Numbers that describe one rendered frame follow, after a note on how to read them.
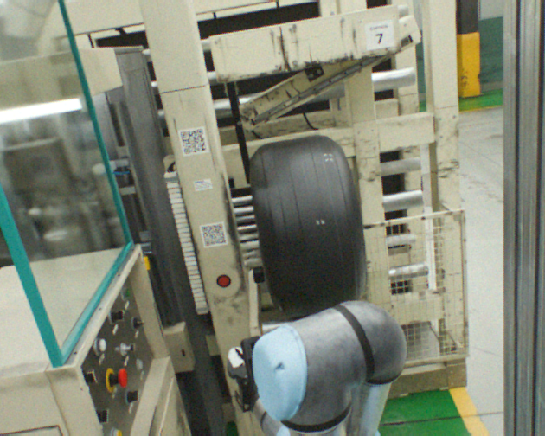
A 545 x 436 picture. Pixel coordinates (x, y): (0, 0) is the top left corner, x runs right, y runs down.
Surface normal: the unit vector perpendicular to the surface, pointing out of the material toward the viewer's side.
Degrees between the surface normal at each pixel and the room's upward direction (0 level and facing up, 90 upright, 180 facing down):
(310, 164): 33
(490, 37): 90
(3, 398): 90
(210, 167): 90
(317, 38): 90
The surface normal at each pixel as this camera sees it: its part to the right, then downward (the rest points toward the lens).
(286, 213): -0.04, -0.17
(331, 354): 0.23, -0.34
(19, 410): 0.04, 0.33
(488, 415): -0.16, -0.93
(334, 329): 0.02, -0.74
